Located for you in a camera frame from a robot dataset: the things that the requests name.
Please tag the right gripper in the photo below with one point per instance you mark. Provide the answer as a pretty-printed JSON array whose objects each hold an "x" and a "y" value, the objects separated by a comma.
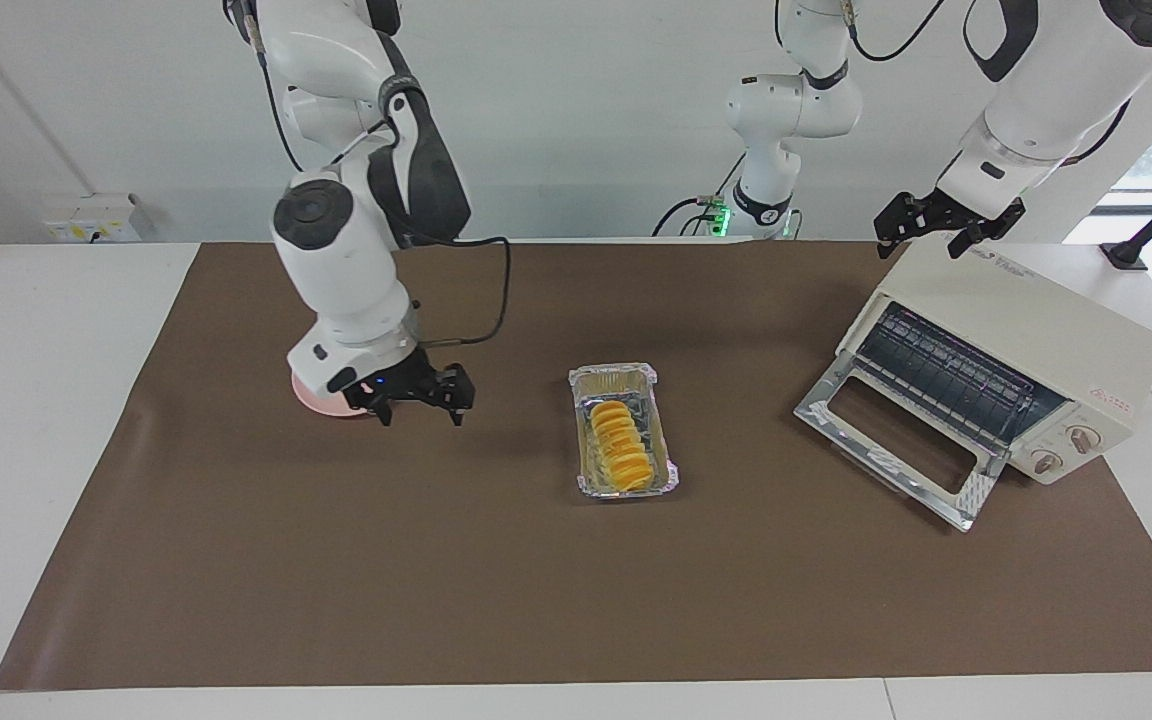
[{"x": 398, "y": 380}]

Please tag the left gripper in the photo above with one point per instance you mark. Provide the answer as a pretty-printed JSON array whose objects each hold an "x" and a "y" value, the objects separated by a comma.
[{"x": 944, "y": 211}]

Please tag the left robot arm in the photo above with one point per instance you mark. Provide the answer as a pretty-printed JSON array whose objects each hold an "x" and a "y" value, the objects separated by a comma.
[{"x": 1046, "y": 90}]

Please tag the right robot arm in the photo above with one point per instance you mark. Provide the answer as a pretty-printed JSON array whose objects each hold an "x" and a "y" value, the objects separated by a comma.
[{"x": 336, "y": 270}]

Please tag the cream toaster oven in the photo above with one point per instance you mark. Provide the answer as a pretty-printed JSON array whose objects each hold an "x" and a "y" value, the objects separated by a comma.
[{"x": 1036, "y": 320}]

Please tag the yellow sliced bread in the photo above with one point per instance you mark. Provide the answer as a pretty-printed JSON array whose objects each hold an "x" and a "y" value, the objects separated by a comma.
[{"x": 620, "y": 445}]

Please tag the glass oven door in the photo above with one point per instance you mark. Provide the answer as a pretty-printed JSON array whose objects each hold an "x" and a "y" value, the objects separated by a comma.
[{"x": 836, "y": 425}]

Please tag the pink round plate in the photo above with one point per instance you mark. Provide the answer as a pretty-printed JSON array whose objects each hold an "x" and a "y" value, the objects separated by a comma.
[{"x": 314, "y": 398}]

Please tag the silver foil tray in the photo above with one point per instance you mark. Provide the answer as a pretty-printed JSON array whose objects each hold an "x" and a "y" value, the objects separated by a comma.
[{"x": 626, "y": 378}]

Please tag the white socket box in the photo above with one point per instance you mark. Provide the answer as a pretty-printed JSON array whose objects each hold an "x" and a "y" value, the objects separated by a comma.
[{"x": 86, "y": 215}]

